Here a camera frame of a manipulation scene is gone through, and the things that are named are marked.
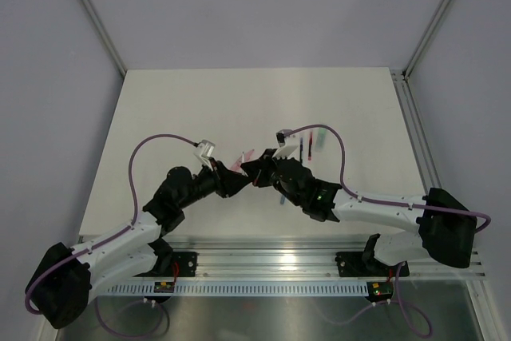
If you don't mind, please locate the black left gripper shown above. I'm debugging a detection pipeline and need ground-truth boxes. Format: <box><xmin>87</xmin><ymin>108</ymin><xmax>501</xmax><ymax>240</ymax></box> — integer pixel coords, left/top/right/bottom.
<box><xmin>177</xmin><ymin>157</ymin><xmax>252</xmax><ymax>210</ymax></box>

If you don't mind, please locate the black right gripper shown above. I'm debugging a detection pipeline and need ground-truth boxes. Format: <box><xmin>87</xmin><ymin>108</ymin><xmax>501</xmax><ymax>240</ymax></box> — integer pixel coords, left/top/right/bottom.
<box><xmin>244</xmin><ymin>149</ymin><xmax>303</xmax><ymax>207</ymax></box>

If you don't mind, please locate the red gel pen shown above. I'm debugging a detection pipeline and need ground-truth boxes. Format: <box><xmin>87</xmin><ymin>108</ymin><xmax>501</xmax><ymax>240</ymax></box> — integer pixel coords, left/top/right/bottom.
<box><xmin>307</xmin><ymin>129</ymin><xmax>314</xmax><ymax>162</ymax></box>

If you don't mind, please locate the green highlighter pen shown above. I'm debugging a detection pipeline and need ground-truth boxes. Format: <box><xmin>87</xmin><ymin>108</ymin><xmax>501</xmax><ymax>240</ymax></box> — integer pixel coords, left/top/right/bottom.
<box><xmin>315</xmin><ymin>128</ymin><xmax>327</xmax><ymax>153</ymax></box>

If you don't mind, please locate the white marker blue tip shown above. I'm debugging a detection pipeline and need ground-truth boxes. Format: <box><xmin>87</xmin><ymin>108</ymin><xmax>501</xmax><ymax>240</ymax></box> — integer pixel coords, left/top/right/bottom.
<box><xmin>240</xmin><ymin>152</ymin><xmax>246</xmax><ymax>176</ymax></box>

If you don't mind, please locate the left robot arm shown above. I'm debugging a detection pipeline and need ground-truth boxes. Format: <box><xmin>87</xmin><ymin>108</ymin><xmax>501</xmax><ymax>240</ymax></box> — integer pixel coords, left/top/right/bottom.
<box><xmin>25</xmin><ymin>161</ymin><xmax>251</xmax><ymax>329</ymax></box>

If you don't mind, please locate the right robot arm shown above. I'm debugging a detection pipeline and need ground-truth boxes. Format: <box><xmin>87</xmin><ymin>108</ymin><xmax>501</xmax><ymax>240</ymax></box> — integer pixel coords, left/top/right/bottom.
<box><xmin>241</xmin><ymin>150</ymin><xmax>477</xmax><ymax>274</ymax></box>

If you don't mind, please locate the pink translucent highlighter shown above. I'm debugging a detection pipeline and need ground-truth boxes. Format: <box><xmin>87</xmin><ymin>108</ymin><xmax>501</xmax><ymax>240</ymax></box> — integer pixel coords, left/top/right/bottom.
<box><xmin>230</xmin><ymin>149</ymin><xmax>254</xmax><ymax>172</ymax></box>

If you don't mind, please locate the left controller board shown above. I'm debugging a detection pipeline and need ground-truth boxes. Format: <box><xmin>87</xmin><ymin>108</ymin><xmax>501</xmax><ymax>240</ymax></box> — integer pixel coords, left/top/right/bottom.
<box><xmin>153</xmin><ymin>281</ymin><xmax>175</xmax><ymax>295</ymax></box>

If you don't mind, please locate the controller board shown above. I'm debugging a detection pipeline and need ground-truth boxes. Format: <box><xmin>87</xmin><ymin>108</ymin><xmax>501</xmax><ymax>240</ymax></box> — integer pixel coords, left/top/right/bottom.
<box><xmin>366</xmin><ymin>281</ymin><xmax>394</xmax><ymax>303</ymax></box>
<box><xmin>153</xmin><ymin>281</ymin><xmax>175</xmax><ymax>295</ymax></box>

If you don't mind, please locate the right controller board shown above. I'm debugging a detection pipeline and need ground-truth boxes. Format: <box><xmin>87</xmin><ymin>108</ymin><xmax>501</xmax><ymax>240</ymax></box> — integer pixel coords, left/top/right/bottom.
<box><xmin>366</xmin><ymin>281</ymin><xmax>394</xmax><ymax>303</ymax></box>

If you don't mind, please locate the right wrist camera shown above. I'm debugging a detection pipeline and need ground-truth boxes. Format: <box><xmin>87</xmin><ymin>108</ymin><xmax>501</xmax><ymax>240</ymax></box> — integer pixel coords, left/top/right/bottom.
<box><xmin>272</xmin><ymin>129</ymin><xmax>299</xmax><ymax>160</ymax></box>

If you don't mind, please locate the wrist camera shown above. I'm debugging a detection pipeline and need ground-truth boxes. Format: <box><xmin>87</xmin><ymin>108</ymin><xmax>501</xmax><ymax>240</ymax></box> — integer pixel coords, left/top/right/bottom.
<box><xmin>272</xmin><ymin>129</ymin><xmax>299</xmax><ymax>160</ymax></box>
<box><xmin>193</xmin><ymin>140</ymin><xmax>216</xmax><ymax>169</ymax></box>

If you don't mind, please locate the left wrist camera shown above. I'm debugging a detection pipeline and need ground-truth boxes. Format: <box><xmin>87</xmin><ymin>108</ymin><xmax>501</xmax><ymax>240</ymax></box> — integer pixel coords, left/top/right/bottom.
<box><xmin>193</xmin><ymin>140</ymin><xmax>216</xmax><ymax>169</ymax></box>

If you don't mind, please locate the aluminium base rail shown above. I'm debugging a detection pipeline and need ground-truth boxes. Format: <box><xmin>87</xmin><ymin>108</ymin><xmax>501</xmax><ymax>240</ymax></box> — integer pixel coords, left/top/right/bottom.
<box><xmin>164</xmin><ymin>234</ymin><xmax>486</xmax><ymax>280</ymax></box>

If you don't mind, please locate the white slotted cable duct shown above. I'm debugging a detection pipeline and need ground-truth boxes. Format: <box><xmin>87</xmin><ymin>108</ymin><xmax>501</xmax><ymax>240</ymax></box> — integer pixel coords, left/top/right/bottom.
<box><xmin>104</xmin><ymin>280</ymin><xmax>368</xmax><ymax>297</ymax></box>

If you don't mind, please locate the right side aluminium rail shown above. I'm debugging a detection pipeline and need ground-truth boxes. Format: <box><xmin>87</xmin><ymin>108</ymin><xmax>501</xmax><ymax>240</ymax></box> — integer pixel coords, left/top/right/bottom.
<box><xmin>390</xmin><ymin>69</ymin><xmax>442</xmax><ymax>191</ymax></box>

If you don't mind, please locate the right aluminium frame post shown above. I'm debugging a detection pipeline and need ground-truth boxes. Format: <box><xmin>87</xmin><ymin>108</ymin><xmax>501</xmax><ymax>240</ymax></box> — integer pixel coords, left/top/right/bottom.
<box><xmin>402</xmin><ymin>0</ymin><xmax>455</xmax><ymax>81</ymax></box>

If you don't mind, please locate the aluminium frame post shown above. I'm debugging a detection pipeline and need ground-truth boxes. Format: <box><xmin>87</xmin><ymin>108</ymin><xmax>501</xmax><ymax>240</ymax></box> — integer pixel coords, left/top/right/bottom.
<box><xmin>402</xmin><ymin>0</ymin><xmax>455</xmax><ymax>81</ymax></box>
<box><xmin>77</xmin><ymin>0</ymin><xmax>128</xmax><ymax>78</ymax></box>

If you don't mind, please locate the left aluminium frame post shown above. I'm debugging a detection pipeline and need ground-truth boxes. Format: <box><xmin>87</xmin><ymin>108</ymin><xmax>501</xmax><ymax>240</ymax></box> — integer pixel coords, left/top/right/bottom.
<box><xmin>77</xmin><ymin>0</ymin><xmax>128</xmax><ymax>78</ymax></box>

